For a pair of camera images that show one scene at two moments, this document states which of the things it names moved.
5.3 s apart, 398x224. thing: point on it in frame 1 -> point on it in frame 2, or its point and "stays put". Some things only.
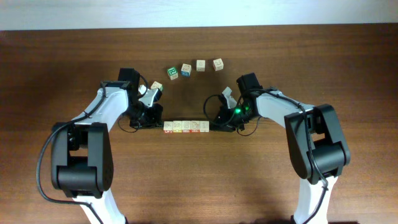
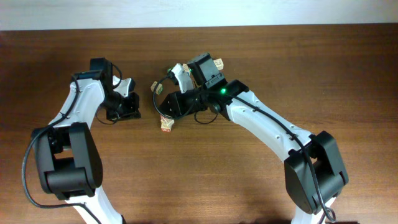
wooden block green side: [156, 85] stays put
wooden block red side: [168, 126] stays put
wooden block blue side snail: [186, 70] stays put
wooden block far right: [217, 64] stays put
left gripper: [153, 119] -> [132, 111]
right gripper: [228, 127] -> [175, 99]
